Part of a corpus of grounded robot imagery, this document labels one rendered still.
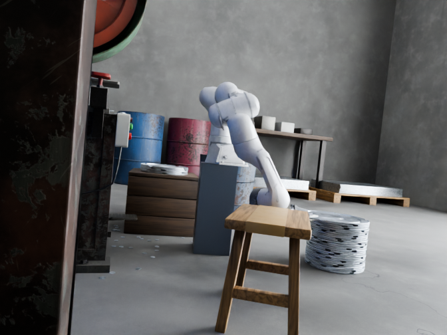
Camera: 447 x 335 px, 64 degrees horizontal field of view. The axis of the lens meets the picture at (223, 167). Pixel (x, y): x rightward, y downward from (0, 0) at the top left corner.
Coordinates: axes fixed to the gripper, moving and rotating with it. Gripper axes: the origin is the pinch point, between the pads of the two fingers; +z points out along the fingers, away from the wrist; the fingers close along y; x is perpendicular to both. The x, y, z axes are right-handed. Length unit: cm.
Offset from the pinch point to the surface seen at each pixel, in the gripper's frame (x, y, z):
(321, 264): -1.8, -22.7, 9.1
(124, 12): 89, 97, -66
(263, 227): -38, 8, -66
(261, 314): -27, -24, -52
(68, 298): -90, 19, -128
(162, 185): 74, 4, -41
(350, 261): -13.1, -18.5, 15.1
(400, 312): -48, -24, -3
